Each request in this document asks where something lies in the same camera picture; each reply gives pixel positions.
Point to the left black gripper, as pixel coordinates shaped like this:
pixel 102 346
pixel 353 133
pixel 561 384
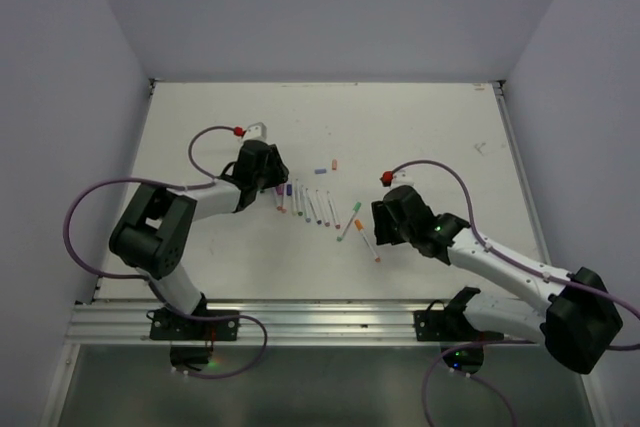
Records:
pixel 279 172

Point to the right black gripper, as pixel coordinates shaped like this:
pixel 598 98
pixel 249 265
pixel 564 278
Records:
pixel 382 230

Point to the dark green marker pen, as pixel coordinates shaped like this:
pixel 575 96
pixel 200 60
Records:
pixel 297 197

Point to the dark orange marker pen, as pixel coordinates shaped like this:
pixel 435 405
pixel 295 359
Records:
pixel 360 228

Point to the yellow marker pen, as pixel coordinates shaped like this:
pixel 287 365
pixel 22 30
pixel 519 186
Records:
pixel 293 200

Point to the light green marker pen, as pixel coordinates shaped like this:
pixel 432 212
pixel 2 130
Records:
pixel 343 230

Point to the pink marker pen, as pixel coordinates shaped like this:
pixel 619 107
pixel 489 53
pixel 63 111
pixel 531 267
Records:
pixel 333 210

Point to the light blue marker pen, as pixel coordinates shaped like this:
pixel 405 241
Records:
pixel 304 205

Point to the dark purple marker pen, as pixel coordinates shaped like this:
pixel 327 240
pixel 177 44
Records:
pixel 314 209

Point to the magenta marker pen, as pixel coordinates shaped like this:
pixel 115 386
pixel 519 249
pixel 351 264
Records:
pixel 324 216

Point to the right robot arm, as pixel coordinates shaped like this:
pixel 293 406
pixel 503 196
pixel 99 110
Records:
pixel 568 313

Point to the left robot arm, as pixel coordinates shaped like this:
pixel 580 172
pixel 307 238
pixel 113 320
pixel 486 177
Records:
pixel 152 233

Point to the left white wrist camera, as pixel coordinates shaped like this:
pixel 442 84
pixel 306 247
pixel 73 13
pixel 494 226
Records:
pixel 255 132

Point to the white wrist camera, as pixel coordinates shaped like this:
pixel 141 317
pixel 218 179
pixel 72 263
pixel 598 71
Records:
pixel 402 178
pixel 255 132

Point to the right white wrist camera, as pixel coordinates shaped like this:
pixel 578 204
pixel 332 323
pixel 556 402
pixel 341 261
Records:
pixel 402 178

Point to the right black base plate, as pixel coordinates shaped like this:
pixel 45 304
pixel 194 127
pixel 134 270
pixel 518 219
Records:
pixel 438 322

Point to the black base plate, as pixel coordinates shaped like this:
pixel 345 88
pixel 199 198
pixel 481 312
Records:
pixel 438 322
pixel 167 326

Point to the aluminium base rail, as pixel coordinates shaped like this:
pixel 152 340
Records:
pixel 129 322

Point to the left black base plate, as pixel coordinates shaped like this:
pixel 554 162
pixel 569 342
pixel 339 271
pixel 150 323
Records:
pixel 167 326

